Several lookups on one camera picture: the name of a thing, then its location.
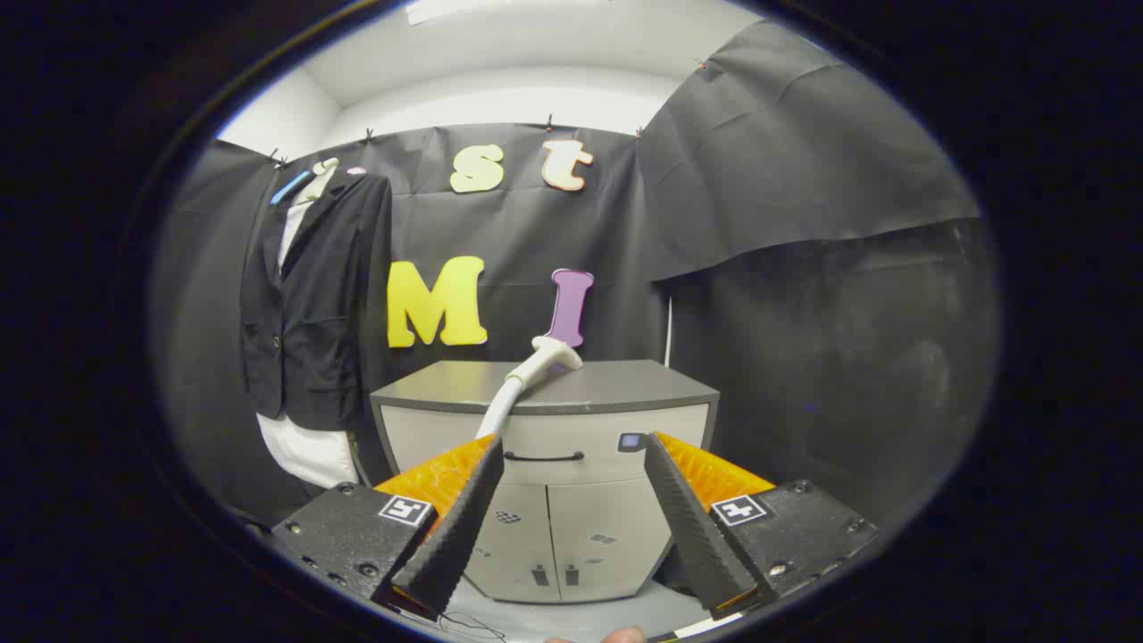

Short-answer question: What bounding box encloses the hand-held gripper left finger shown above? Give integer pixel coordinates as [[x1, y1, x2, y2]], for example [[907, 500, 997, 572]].
[[271, 435, 505, 622]]

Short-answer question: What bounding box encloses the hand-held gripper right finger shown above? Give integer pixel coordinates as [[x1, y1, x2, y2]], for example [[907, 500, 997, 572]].
[[643, 431, 880, 622]]

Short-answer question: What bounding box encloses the white garment steamer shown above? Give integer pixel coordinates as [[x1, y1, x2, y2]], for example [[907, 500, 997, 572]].
[[475, 337, 584, 440]]

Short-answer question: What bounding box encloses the black jacket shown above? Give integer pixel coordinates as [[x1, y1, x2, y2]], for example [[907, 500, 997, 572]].
[[239, 172, 394, 432]]

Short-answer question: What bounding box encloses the grey cabinet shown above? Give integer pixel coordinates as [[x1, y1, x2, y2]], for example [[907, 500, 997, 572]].
[[370, 359, 721, 604]]

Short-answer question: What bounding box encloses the white mannequin torso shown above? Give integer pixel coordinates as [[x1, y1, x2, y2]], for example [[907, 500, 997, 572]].
[[254, 158, 363, 490]]

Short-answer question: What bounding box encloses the thin black cable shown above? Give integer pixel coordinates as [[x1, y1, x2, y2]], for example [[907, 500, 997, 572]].
[[436, 611, 506, 643]]

